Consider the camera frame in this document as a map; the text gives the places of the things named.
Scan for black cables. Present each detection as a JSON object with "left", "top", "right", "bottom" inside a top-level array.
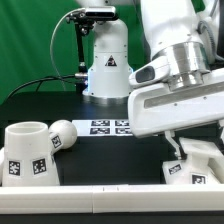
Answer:
[{"left": 6, "top": 74, "right": 84, "bottom": 99}]

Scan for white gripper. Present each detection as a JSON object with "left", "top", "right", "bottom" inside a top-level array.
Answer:
[{"left": 128, "top": 68, "right": 224, "bottom": 160}]

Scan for white lamp shade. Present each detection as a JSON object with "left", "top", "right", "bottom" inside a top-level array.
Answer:
[{"left": 2, "top": 122, "right": 60, "bottom": 187}]

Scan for white marker sheet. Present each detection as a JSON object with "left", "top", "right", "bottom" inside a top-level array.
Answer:
[{"left": 72, "top": 119, "right": 132, "bottom": 137}]

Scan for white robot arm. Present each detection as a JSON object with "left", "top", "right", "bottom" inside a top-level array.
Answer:
[{"left": 76, "top": 0, "right": 224, "bottom": 148}]

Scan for black camera on stand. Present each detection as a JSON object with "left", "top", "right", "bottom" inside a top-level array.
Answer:
[{"left": 65, "top": 5, "right": 119, "bottom": 94}]

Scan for white lamp base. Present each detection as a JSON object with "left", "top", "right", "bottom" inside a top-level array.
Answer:
[{"left": 162, "top": 138, "right": 224, "bottom": 185}]

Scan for white lamp bulb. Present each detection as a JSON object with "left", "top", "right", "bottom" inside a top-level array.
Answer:
[{"left": 49, "top": 120, "right": 77, "bottom": 154}]

